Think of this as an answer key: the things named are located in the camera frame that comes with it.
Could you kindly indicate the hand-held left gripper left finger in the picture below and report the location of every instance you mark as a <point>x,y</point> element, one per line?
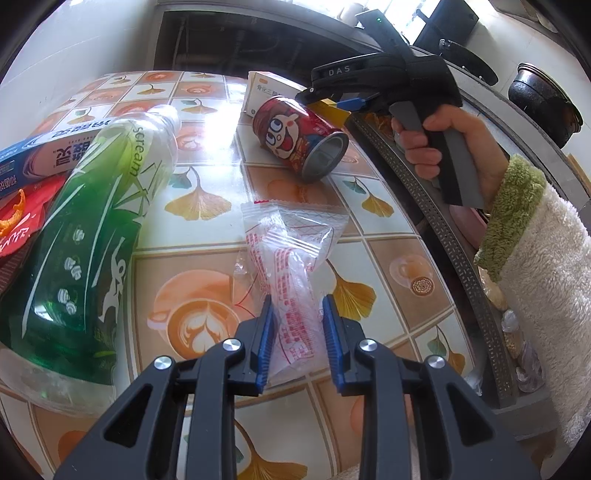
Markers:
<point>265,344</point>

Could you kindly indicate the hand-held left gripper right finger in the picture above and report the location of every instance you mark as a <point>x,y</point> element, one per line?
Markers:
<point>333,350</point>

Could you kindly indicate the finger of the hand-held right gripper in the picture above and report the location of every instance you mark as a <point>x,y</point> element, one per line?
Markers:
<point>314,95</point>
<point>362,101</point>

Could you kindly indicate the small yellow box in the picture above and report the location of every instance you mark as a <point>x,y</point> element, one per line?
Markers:
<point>336,113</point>

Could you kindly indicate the clear red-print plastic wrapper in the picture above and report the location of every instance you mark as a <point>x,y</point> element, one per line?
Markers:
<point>286,258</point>

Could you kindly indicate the red snack bag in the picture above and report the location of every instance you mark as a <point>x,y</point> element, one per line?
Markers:
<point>27,230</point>

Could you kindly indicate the person's right hand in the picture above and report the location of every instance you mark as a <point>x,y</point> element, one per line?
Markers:
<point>485,152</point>

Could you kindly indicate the red cartoon drink can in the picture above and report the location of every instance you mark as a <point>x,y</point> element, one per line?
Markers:
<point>286,134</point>

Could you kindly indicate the white orange medicine box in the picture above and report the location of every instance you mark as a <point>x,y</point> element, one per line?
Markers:
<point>263,90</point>

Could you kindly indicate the black wok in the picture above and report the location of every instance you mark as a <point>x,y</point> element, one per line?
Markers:
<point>466,60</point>

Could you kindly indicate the black kitchen appliance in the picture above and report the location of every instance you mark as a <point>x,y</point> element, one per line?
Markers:
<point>468,25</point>

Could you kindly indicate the ginkgo-print table cover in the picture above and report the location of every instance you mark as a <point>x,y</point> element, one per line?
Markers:
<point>207,258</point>

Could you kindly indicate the black clay pot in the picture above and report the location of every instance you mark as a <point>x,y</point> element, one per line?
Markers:
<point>545,104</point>

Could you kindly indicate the pink plastic basin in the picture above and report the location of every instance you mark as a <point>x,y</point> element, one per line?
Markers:
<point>466,217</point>

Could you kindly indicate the plastic bag of yellow food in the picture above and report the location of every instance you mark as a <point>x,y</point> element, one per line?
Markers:
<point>494,290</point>

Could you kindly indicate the plastic bag of beans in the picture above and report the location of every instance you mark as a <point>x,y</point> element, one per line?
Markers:
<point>512,332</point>

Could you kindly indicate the pinkish plastic bag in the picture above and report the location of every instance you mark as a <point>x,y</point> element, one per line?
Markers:
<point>531,369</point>

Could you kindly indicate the green plastic bottle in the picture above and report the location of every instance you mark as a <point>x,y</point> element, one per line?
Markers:
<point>92,240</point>

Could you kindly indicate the blue toothpaste box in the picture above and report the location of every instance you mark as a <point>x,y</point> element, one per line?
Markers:
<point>41,157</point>

